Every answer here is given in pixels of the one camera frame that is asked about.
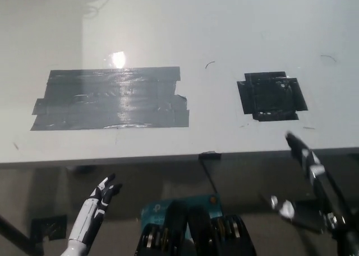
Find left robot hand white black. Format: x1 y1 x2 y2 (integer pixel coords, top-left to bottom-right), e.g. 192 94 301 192
68 173 123 247

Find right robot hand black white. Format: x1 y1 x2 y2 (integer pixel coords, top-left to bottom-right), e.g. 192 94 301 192
260 131 350 236

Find teal router box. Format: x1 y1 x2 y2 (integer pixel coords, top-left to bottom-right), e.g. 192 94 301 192
141 193 225 240

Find dark diagonal table leg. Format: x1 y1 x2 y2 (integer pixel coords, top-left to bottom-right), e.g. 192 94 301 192
0 213 45 256

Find black tape square marker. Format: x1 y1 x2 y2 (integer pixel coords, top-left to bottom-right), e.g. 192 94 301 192
236 71 309 122

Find black cable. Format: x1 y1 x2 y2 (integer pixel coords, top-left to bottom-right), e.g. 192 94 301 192
199 156 218 194

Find grey duct tape patch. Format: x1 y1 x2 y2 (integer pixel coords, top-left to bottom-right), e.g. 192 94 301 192
30 66 190 132

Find white cable loops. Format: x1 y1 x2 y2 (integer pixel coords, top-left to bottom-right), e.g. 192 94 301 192
84 0 117 18

